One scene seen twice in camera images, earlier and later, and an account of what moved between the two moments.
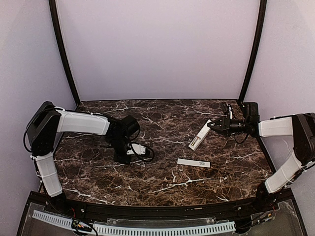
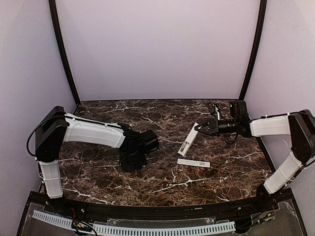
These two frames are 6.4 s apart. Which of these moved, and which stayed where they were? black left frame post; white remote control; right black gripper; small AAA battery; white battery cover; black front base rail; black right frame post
Moved: small AAA battery; white remote control; right black gripper
Stayed: black right frame post; white battery cover; black front base rail; black left frame post
